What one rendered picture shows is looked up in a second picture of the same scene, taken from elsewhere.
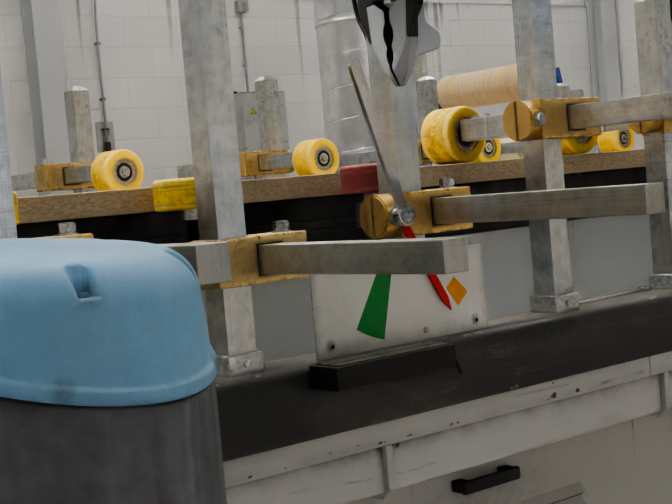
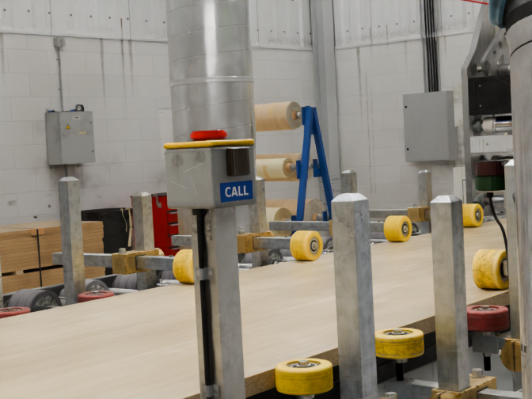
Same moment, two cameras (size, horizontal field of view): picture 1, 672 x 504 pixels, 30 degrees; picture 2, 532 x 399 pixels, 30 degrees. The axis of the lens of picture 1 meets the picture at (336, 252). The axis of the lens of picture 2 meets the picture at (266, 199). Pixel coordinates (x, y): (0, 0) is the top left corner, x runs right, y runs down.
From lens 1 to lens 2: 0.75 m
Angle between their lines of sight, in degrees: 12
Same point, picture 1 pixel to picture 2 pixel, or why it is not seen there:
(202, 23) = (454, 243)
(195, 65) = (446, 271)
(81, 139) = (146, 233)
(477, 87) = not seen: hidden behind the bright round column
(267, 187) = (419, 326)
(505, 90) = (273, 122)
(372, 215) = (513, 355)
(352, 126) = not seen: hidden behind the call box
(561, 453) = not seen: outside the picture
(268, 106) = (259, 199)
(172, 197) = (397, 350)
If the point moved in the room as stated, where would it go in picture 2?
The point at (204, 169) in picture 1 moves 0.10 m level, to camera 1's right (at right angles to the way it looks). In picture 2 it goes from (448, 342) to (511, 336)
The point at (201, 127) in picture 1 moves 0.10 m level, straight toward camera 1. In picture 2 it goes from (448, 313) to (483, 324)
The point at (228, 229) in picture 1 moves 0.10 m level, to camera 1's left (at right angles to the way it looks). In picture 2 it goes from (463, 383) to (398, 390)
